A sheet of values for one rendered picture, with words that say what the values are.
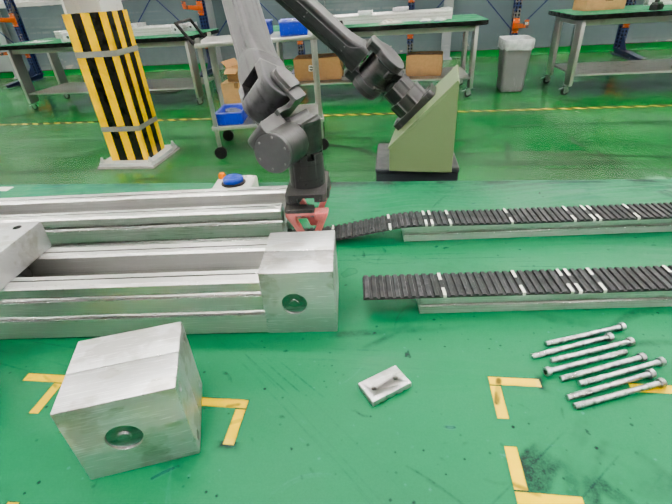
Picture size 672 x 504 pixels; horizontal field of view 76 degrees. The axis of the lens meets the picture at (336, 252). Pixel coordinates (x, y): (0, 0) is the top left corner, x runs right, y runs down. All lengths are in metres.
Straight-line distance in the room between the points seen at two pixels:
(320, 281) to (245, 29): 0.44
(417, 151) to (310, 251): 0.53
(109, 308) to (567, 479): 0.53
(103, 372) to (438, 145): 0.80
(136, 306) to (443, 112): 0.71
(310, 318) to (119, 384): 0.23
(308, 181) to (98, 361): 0.39
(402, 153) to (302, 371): 0.64
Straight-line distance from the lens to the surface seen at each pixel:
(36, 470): 0.54
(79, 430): 0.45
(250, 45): 0.74
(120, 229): 0.78
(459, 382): 0.51
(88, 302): 0.62
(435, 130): 1.00
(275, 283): 0.52
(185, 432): 0.45
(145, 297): 0.59
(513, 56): 5.53
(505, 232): 0.77
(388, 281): 0.59
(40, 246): 0.72
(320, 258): 0.53
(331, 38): 1.04
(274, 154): 0.60
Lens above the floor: 1.16
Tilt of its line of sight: 32 degrees down
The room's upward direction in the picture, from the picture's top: 4 degrees counter-clockwise
